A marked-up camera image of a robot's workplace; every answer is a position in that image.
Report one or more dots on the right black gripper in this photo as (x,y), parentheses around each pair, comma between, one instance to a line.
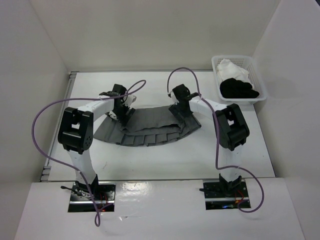
(175,109)

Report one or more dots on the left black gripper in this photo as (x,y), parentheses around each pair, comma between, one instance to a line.
(124,119)

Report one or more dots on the grey pleated skirt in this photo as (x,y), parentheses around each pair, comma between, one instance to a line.
(147,127)

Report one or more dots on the black skirt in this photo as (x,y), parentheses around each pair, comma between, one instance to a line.
(236,89)

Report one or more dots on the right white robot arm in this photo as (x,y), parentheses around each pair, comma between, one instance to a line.
(230,126)

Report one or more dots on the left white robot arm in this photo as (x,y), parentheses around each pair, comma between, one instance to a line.
(76,132)

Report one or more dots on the white folded cloth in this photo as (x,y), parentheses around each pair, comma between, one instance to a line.
(227,70)

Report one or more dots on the white plastic basket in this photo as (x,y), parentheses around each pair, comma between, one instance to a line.
(249,64)

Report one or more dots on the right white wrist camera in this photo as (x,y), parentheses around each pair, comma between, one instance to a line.
(172,96)

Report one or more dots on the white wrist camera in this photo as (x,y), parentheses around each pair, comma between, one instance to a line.
(129,100)
(172,96)

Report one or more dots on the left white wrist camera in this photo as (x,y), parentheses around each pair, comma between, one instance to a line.
(129,100)

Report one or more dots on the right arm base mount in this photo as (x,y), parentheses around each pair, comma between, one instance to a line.
(216,199)

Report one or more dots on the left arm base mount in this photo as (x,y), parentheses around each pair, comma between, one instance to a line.
(80,201)

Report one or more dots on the aluminium table edge rail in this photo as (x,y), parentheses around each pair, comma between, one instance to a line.
(54,143)

